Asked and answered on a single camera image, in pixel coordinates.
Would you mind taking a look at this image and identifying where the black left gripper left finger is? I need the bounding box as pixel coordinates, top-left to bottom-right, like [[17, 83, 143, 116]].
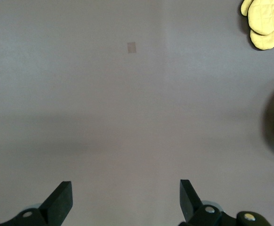
[[9, 180, 73, 226]]

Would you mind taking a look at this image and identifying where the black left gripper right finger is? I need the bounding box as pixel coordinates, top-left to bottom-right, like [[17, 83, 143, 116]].
[[179, 179, 222, 226]]

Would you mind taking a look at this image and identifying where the small brown tape mark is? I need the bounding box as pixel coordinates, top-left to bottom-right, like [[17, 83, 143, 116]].
[[127, 41, 137, 54]]

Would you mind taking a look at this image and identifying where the yellow quilted oven mitt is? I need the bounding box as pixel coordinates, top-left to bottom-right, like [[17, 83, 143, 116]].
[[240, 0, 274, 36], [249, 23, 274, 51]]

